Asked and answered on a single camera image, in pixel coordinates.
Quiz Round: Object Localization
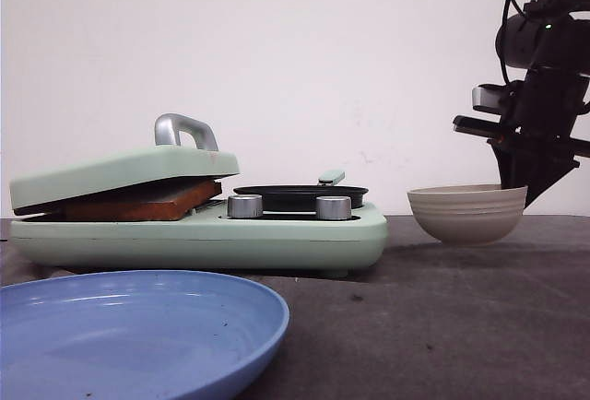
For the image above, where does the right silver control knob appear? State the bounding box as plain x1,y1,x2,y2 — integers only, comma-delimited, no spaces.
315,195,352,221

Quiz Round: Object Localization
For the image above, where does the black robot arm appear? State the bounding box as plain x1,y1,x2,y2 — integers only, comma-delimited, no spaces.
454,0,589,205

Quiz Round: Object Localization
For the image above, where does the beige ceramic bowl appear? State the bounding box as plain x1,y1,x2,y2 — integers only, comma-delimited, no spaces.
407,184,528,246

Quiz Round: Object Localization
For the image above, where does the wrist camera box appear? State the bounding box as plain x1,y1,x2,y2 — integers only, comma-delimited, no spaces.
472,84,513,115

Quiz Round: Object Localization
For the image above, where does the left silver control knob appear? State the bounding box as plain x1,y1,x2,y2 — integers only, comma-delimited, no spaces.
227,194,264,219

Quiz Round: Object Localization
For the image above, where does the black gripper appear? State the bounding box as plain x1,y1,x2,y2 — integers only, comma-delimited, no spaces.
453,69,589,207

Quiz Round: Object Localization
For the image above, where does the silver control knob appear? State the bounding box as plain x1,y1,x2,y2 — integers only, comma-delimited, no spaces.
315,195,352,221
227,194,264,219

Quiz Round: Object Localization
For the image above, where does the mint green breakfast maker base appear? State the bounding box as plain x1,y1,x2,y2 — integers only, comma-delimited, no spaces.
9,201,388,273

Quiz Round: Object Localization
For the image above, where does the small black frying pan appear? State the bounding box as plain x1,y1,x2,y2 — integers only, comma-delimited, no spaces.
233,169,369,212

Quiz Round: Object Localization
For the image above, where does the blue plate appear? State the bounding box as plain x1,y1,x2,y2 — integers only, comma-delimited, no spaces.
1,270,289,399

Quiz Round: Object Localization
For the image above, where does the white bread slice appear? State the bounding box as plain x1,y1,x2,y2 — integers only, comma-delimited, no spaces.
62,180,223,223

